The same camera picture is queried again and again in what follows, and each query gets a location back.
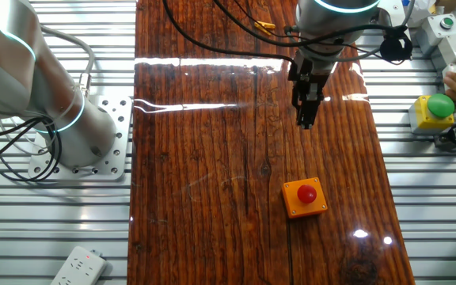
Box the yellow box green mushroom button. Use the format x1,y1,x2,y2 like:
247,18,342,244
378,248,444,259
408,93,456,135

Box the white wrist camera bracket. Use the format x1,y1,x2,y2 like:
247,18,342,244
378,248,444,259
378,0,411,29

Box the thick grey base cable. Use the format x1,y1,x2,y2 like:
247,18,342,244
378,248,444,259
40,25,96,98

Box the black base cable bundle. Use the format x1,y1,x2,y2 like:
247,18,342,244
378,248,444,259
0,116,63,183

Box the black camera cable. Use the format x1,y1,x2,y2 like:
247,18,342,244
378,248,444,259
434,121,456,154

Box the black round cable holder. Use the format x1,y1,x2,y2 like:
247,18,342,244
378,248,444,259
378,33,414,63

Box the yellow clothespin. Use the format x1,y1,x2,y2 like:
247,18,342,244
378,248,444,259
253,21,276,36

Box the orange box red push button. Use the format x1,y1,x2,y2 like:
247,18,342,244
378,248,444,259
281,177,329,219

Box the grey box green red buttons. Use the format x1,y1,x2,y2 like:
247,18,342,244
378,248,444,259
415,13,456,71

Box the white plastic bag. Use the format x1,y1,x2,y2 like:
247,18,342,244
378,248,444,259
404,0,437,28

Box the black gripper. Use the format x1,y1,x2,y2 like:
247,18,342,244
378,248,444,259
288,49,334,130

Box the white power strip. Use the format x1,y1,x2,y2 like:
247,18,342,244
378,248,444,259
49,245,108,285

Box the wood grain table mat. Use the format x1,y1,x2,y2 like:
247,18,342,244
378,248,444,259
127,0,416,285

